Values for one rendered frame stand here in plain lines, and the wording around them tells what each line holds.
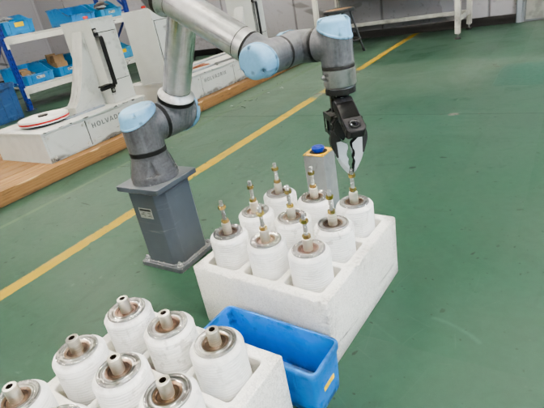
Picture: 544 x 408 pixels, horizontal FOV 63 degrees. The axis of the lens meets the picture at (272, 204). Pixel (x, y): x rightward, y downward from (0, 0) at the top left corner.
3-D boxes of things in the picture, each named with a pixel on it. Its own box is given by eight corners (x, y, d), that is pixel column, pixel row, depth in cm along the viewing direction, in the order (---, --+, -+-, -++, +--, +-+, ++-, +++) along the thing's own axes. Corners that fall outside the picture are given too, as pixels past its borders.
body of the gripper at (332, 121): (352, 127, 115) (348, 80, 109) (365, 136, 107) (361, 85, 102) (324, 133, 114) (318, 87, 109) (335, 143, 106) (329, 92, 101)
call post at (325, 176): (315, 242, 149) (302, 155, 136) (325, 232, 154) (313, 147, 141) (334, 246, 145) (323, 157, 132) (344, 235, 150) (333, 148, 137)
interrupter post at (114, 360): (108, 374, 75) (102, 359, 74) (120, 364, 77) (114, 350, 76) (118, 379, 74) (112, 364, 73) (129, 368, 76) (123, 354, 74)
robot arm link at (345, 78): (360, 66, 100) (325, 74, 99) (362, 87, 102) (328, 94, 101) (348, 62, 106) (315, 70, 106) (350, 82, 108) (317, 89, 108)
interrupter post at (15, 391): (6, 403, 73) (-3, 388, 72) (20, 392, 75) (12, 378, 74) (14, 409, 72) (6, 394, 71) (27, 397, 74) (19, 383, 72)
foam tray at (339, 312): (208, 320, 123) (192, 265, 115) (285, 247, 150) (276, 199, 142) (335, 367, 100) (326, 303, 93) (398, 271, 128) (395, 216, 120)
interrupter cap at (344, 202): (335, 201, 119) (334, 198, 119) (362, 193, 120) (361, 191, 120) (346, 212, 112) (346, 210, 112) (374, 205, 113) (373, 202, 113)
